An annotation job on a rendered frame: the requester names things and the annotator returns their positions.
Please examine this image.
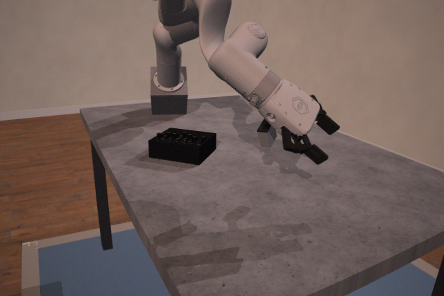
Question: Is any black lighting desk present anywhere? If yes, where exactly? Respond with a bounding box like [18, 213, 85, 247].
[148, 128, 216, 165]

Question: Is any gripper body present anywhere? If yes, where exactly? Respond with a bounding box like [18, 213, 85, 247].
[256, 79, 320, 136]

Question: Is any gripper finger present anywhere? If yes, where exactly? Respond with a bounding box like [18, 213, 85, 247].
[281, 126, 328, 165]
[310, 95, 340, 135]

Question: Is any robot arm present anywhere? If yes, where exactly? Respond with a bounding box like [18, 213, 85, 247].
[153, 0, 281, 107]

